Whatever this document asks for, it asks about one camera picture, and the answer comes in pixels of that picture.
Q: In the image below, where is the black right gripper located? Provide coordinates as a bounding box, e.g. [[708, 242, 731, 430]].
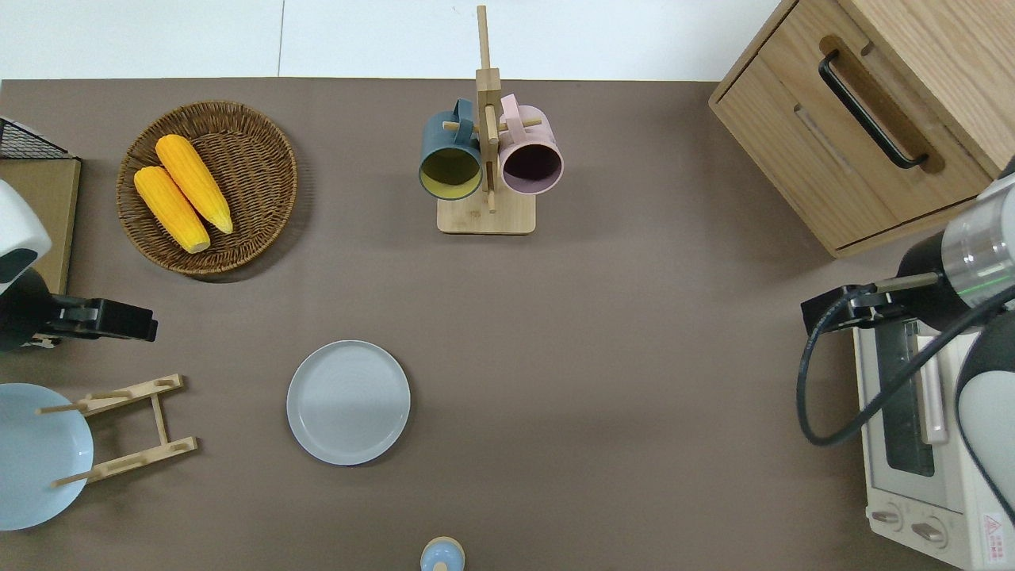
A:
[[801, 284, 906, 336]]

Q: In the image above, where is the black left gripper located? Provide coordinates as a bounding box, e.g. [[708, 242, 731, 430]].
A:
[[48, 297, 159, 343]]

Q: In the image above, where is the gray plate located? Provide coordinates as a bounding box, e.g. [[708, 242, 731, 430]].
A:
[[286, 340, 412, 466]]

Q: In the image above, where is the wooden plate rack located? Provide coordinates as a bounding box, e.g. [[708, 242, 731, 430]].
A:
[[36, 374, 199, 486]]

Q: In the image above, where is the light blue plate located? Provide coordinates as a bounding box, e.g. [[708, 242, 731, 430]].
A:
[[0, 383, 94, 531]]

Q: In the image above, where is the yellow corn cob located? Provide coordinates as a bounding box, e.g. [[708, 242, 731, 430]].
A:
[[155, 134, 235, 236], [133, 165, 212, 255]]

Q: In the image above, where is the wooden drawer cabinet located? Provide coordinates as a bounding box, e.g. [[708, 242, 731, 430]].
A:
[[708, 0, 1015, 259]]

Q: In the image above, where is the white toaster oven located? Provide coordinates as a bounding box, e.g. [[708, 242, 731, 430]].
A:
[[852, 317, 1015, 571]]

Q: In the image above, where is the brown wicker basket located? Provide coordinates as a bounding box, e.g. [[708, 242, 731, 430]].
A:
[[117, 101, 299, 276]]

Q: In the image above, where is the dark blue mug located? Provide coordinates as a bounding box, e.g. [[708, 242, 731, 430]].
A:
[[418, 98, 484, 201]]

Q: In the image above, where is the pink mug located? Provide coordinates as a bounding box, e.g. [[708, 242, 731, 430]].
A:
[[498, 94, 565, 196]]

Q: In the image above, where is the wooden mug tree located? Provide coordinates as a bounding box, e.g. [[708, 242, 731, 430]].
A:
[[437, 5, 544, 236]]

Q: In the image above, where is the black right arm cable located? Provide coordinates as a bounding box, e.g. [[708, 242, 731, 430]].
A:
[[796, 284, 1015, 447]]

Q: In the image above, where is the silver toaster oven handle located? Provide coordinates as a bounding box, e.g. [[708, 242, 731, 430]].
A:
[[916, 333, 949, 446]]

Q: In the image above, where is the wooden shelf with wire mesh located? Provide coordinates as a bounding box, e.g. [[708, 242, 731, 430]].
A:
[[0, 117, 82, 296]]

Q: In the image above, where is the black cabinet handle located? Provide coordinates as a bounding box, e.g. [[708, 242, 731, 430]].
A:
[[818, 50, 929, 170]]

